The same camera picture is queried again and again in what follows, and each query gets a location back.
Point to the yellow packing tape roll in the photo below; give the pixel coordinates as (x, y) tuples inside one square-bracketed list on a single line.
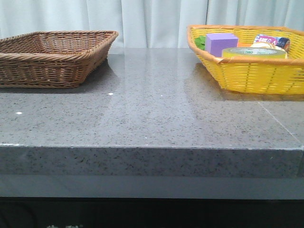
[(253, 52)]

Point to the green toy leaf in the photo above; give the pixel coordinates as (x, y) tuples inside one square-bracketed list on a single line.
[(200, 42)]

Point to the white curtain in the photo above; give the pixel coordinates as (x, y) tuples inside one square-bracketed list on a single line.
[(145, 23)]

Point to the purple foam block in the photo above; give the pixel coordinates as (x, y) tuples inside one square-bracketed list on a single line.
[(216, 42)]

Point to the orange toy carrot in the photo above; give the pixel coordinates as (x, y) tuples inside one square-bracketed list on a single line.
[(243, 45)]

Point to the brown wicker basket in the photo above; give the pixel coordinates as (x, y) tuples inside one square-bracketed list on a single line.
[(52, 59)]

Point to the yellow wicker basket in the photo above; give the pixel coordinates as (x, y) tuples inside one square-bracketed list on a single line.
[(252, 74)]

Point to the cream bread roll toy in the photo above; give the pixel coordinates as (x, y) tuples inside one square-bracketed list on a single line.
[(263, 45)]

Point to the colourful snack packet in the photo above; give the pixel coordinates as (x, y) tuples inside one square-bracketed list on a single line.
[(280, 42)]

